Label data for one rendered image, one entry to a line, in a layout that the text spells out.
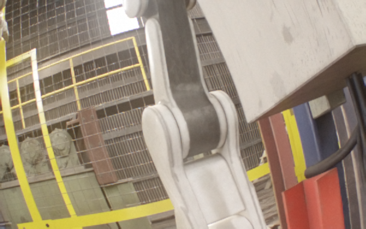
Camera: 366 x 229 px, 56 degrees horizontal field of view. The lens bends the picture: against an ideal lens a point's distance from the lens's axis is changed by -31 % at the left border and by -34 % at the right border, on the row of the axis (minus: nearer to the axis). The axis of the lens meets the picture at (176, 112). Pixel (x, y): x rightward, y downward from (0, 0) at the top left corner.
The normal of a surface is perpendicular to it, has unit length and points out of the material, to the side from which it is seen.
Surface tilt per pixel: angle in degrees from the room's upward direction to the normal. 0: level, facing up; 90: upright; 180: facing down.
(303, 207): 90
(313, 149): 90
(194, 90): 91
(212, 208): 78
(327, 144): 90
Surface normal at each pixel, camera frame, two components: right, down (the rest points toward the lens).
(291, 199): 0.26, -0.26
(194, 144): 0.46, 0.50
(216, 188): 0.28, -0.47
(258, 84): -0.91, 0.25
